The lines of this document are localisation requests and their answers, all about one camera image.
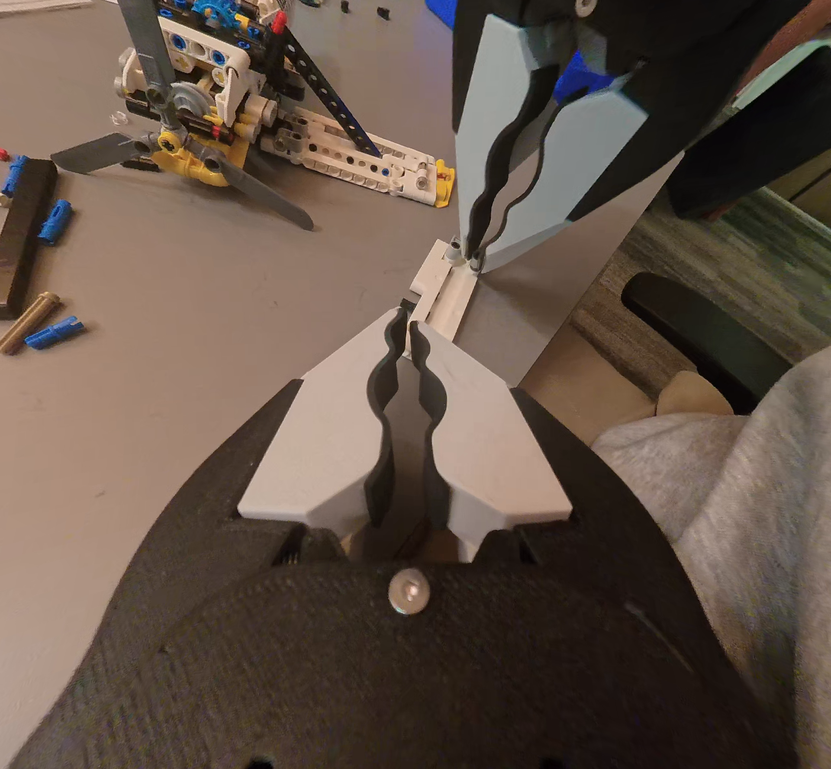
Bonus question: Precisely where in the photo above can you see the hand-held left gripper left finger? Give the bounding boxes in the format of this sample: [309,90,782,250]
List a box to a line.
[237,307,409,546]

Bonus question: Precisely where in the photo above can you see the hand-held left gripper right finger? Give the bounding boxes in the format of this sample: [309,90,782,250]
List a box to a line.
[409,320,573,563]

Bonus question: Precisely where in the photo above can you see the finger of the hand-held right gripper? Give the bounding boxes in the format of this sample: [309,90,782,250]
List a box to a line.
[473,82,651,274]
[453,13,562,260]

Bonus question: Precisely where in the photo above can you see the white lego sub-assembly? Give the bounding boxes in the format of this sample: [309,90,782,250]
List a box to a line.
[408,238,481,354]

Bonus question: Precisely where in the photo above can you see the lego helicopter model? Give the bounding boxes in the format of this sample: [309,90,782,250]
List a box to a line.
[51,0,457,232]

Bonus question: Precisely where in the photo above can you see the tan lego axle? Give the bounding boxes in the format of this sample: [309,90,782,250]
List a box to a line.
[0,292,63,356]

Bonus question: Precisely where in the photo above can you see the black lego beam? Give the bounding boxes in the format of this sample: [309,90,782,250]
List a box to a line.
[0,159,59,321]

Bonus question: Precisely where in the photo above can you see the tan pants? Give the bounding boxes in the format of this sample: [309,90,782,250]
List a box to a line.
[651,370,736,421]

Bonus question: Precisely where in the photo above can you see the black chair armrest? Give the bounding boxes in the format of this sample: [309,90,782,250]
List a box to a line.
[620,272,794,416]

